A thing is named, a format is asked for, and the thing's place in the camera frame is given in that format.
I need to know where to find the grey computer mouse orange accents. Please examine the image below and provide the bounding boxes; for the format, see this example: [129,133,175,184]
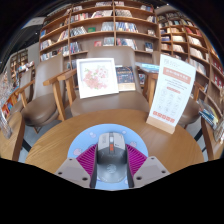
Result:
[96,131,129,184]

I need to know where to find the white framed flower picture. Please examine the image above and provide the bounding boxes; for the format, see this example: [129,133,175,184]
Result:
[75,57,120,100]

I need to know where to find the wide wooden bookshelf unit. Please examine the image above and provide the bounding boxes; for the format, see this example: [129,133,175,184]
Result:
[38,0,157,63]

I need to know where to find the round light blue mouse pad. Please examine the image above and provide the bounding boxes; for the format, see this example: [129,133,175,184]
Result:
[67,123,149,192]

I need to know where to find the dark cover book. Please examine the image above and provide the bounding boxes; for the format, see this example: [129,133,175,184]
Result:
[114,65,137,92]

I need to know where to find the white hanging ceiling sign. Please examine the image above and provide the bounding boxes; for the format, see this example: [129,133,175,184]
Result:
[23,16,46,30]

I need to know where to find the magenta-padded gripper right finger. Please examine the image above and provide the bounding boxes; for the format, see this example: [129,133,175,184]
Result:
[125,143,171,189]

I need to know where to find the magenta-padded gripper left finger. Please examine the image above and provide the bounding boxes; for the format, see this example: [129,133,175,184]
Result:
[54,143,99,189]

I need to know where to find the white sign in wooden base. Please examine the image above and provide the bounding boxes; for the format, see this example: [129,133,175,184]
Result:
[145,54,197,135]

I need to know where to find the round wooden side table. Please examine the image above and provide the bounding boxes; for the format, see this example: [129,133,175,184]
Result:
[0,111,26,163]
[199,116,224,162]

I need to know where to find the small distant bookshelf unit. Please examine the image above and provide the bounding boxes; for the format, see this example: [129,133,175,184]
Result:
[8,49,36,82]

